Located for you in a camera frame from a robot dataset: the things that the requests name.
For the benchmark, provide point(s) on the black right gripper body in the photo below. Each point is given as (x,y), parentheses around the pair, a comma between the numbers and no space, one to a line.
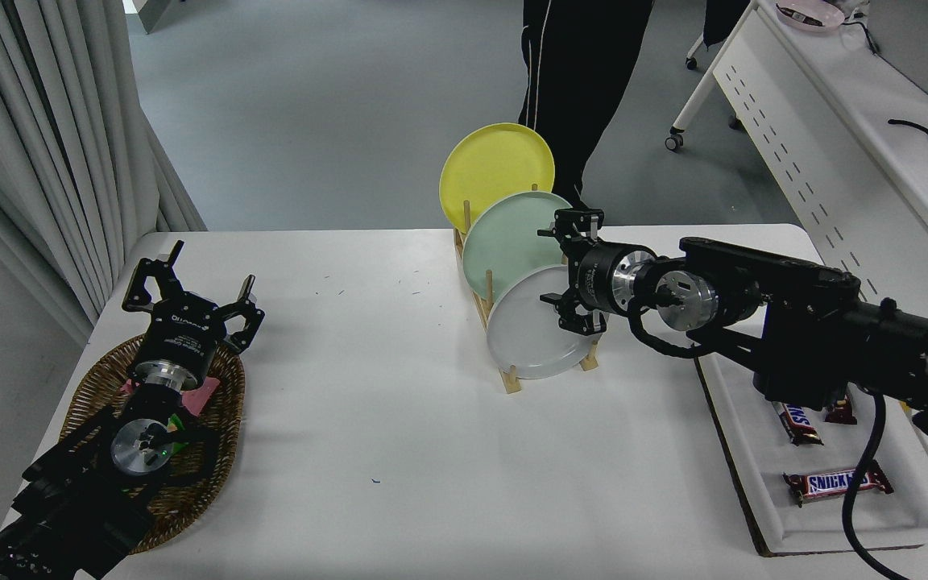
(602,278)

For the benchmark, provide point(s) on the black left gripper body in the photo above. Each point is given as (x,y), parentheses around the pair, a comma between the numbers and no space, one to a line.
(184,334)

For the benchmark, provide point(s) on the grey round plate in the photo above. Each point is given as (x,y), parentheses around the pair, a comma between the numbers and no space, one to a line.
(524,330)

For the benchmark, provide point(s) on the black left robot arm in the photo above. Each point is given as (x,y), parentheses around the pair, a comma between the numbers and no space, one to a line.
(69,499)

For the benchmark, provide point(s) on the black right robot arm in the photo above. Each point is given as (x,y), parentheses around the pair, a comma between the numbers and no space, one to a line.
(810,322)

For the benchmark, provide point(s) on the pale green round plate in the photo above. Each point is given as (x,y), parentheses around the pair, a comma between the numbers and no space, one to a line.
(512,238)

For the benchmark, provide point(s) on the wooden plate rack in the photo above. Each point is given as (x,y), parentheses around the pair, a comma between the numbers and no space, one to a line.
(511,379)

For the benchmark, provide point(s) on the yellow round plate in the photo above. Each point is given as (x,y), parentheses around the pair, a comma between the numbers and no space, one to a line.
(492,165)

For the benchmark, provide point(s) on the pink packet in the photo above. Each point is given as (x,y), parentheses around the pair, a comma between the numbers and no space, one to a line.
(202,395)

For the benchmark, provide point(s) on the green packet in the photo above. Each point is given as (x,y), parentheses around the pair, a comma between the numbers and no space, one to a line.
(178,427)

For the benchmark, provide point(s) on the brown wicker basket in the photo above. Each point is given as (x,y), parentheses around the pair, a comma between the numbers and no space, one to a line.
(101,379)

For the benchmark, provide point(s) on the person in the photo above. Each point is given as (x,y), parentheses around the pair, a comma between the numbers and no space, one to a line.
(585,72)

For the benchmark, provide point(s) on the grey curtain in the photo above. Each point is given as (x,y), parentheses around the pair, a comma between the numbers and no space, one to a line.
(45,121)

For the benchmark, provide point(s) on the white foam tray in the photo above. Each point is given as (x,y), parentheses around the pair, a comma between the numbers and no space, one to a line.
(746,451)

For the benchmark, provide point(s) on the long Snickers bar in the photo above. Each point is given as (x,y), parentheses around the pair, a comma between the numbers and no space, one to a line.
(798,423)

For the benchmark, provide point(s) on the white perforated desk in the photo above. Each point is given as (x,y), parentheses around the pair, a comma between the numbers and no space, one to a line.
(834,145)

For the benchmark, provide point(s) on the short dark snack bar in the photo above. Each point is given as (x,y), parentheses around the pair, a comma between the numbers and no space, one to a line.
(841,411)

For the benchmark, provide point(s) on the brown Snickers bar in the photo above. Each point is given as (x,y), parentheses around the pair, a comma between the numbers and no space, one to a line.
(834,483)

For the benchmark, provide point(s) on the pink bowl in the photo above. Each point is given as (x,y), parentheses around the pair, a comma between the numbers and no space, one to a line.
(810,16)

